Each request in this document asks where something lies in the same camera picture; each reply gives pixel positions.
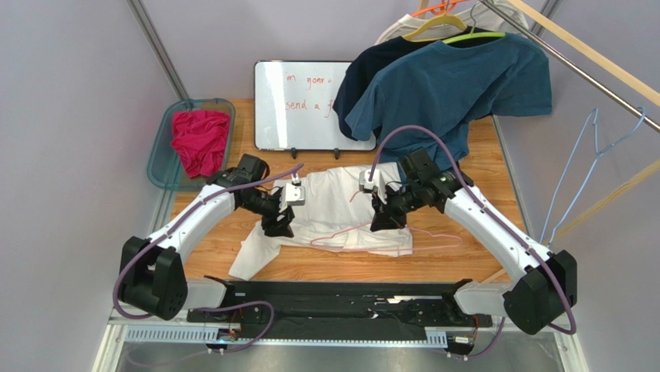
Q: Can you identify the beige hanging t-shirt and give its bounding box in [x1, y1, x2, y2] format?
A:
[375, 1, 529, 45]

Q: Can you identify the white floral print t-shirt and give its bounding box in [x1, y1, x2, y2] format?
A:
[229, 165, 413, 280]

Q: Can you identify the green plastic hanger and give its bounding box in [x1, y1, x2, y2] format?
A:
[442, 17, 507, 48]

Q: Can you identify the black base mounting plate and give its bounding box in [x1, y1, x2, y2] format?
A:
[187, 281, 493, 341]

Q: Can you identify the pink wire hanger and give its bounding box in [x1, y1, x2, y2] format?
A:
[310, 222, 463, 256]

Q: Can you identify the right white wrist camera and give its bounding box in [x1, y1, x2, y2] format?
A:
[359, 169, 387, 203]

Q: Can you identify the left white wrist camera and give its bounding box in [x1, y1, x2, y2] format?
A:
[280, 177, 306, 212]

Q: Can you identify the teal blue hanging t-shirt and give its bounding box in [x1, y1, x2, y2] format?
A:
[345, 34, 552, 170]

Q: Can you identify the orange plastic hanger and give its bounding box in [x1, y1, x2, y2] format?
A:
[411, 0, 466, 19]

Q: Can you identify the white whiteboard with red writing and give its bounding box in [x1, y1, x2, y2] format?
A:
[253, 60, 376, 153]

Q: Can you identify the navy hanging t-shirt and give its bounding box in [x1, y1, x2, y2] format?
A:
[331, 35, 445, 141]

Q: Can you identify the aluminium rail frame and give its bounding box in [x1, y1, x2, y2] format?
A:
[93, 305, 588, 371]

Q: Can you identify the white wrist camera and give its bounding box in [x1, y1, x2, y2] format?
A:
[359, 169, 387, 203]
[280, 177, 306, 212]

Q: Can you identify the light blue wire hanger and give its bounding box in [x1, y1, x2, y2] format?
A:
[538, 105, 647, 249]

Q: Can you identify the metal clothes rail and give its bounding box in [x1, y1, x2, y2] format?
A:
[481, 1, 659, 132]

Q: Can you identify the translucent teal plastic basket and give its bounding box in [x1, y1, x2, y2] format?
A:
[146, 98, 235, 191]

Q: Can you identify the yellow plastic hanger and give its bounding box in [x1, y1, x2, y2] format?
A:
[403, 13, 468, 41]

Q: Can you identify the magenta crumpled cloth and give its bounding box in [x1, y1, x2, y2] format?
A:
[170, 110, 231, 178]

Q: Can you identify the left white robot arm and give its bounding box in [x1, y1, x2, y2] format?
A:
[112, 154, 304, 320]

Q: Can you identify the wooden rack frame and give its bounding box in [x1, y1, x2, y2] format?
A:
[476, 0, 660, 288]

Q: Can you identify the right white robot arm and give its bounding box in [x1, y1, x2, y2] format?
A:
[359, 149, 577, 335]

